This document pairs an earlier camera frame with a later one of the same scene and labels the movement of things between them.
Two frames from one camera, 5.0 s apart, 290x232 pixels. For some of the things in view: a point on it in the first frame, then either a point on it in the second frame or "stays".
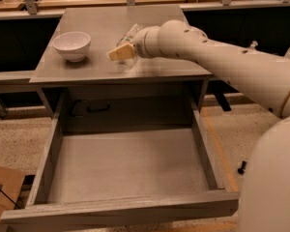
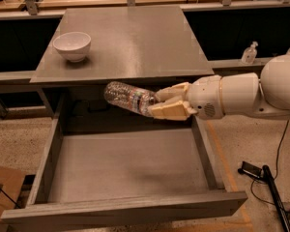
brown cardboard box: x=5 y=188 stays
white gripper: x=138 y=44 to x=205 y=96
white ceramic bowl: x=74 y=45 stays
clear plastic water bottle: x=127 y=39 to x=134 y=98
